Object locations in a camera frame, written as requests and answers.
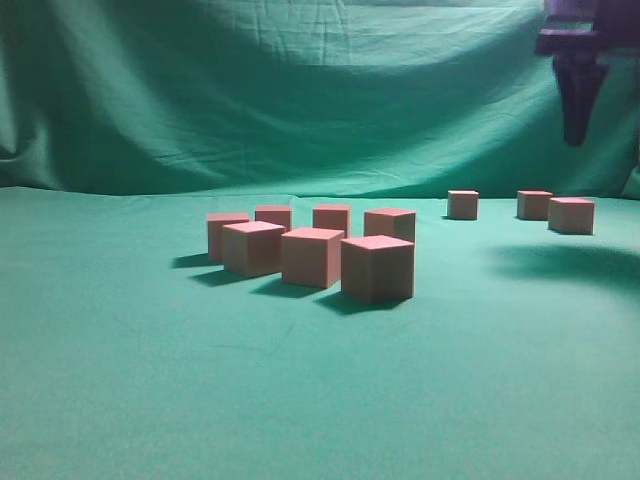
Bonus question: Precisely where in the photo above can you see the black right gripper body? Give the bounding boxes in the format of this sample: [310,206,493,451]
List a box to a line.
[534,0,639,57]

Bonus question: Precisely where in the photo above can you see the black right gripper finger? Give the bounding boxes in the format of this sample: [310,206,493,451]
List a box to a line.
[552,55,609,147]

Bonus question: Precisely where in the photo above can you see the pink cube column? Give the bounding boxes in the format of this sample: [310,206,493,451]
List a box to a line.
[548,197,595,235]
[281,227,344,289]
[447,190,479,220]
[364,207,416,242]
[222,221,286,277]
[206,213,250,263]
[254,205,292,232]
[313,204,352,238]
[516,190,554,221]
[341,235,415,304]

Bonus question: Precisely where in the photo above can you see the green cloth backdrop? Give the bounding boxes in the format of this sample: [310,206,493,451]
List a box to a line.
[1,1,639,479]

